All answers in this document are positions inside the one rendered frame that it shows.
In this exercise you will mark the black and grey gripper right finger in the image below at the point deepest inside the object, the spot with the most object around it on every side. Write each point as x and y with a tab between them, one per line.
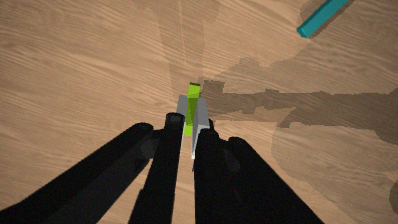
218	184

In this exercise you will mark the lime green rod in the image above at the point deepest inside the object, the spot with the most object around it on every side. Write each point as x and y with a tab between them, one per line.
192	97

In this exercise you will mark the turquoise rod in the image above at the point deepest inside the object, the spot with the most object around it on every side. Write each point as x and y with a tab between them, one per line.
325	11

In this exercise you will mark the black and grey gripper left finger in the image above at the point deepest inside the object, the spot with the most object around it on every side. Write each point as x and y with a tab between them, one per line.
86	191

